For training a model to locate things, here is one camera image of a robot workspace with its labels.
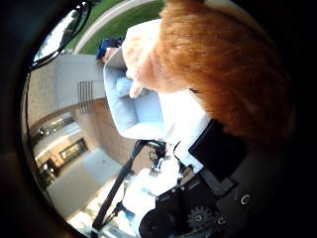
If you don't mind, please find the brown mane lion plush toy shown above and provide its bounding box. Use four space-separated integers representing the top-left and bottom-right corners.
121 0 295 147

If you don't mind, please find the black cable bundle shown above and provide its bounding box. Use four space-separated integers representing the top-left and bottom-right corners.
29 1 92 71

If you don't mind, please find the dark slanted stand pole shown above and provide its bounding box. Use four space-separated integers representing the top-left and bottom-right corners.
91 139 166 232

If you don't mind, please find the wall vent grille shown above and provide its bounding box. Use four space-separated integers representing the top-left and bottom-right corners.
76 80 96 114

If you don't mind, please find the white striped table cloth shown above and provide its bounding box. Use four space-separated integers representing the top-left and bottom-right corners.
158 88 212 148

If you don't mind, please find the person in teal shirt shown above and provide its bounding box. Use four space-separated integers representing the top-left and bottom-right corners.
95 37 126 64

